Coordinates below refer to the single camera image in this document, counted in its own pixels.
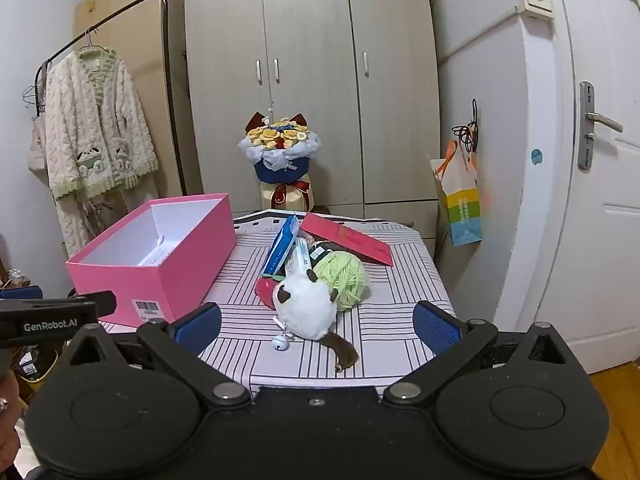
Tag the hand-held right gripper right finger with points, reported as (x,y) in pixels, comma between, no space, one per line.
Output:
(437,327)

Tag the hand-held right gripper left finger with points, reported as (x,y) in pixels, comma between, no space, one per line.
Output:
(200,325)

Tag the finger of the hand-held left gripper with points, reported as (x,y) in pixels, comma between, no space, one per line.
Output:
(106,304)
(20,293)

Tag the pink cardboard box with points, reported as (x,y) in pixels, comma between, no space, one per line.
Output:
(165,280)

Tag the red plush toy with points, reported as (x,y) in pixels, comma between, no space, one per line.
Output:
(265,291)

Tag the green yarn ball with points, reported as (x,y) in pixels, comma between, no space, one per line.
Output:
(345,277)

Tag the white plush cat toy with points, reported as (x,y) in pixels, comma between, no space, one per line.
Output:
(305,305)

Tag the blue tissue packet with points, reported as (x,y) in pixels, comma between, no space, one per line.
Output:
(280,247)

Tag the white tissue packet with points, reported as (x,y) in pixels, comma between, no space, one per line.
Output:
(300,260)

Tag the person's left hand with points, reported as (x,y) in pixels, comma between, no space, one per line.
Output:
(7,415)

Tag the striped table cloth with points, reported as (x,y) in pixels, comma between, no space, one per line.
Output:
(390,300)

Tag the printed paper sheet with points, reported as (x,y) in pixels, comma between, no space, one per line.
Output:
(152,255)

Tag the colourful paper bag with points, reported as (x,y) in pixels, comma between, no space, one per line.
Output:
(462,210)

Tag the red paper envelope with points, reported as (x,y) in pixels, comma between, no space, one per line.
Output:
(350,242)

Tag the white canvas tote bag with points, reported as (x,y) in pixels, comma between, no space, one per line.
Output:
(37,145)

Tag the yellow flower bouquet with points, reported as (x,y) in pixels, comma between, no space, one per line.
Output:
(280,170)

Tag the fuzzy white green robe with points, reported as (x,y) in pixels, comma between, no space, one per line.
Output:
(90,120)

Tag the white door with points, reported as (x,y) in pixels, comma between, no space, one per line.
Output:
(610,235)

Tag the round blue sticker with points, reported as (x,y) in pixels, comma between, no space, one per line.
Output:
(537,157)

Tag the black metal clothes rack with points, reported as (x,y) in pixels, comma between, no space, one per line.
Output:
(169,50)

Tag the light wooden cabinet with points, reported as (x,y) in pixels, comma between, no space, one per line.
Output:
(145,40)

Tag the beige wardrobe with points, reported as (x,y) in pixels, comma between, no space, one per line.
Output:
(310,60)

